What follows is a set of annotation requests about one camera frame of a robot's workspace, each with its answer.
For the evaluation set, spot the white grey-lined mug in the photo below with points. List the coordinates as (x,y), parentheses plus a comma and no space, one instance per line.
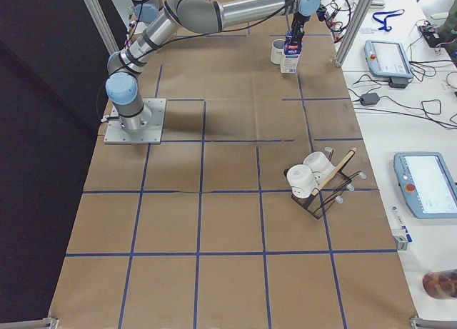
(277,46)

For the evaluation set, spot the white cup rear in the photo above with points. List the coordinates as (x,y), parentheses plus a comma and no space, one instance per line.
(320,165)

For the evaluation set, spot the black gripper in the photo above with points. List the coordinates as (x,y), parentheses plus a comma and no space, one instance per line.
(298,23)

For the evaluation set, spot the brown paper table cover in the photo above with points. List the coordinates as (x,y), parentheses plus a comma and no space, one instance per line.
(200,231)

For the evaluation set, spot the aluminium frame post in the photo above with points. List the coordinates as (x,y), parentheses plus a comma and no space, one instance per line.
(351,32)

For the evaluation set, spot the blue teach pendant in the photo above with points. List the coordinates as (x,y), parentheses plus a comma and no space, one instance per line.
(426,184)
(387,59)

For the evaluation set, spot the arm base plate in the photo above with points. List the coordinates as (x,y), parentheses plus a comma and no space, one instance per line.
(147,127)

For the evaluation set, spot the black cup rack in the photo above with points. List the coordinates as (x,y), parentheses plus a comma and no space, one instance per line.
(331,193)

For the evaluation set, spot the white cup front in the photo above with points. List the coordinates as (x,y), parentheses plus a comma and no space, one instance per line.
(301,180)

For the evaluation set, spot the white cup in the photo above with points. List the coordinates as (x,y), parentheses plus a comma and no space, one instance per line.
(301,180)
(320,165)

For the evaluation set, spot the black power adapter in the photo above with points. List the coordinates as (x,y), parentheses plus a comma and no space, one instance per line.
(369,99)

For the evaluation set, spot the wooden spatula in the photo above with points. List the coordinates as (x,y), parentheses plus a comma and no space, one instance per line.
(337,169)

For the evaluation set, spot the blue white milk carton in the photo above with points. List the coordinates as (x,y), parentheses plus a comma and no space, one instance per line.
(290,57)

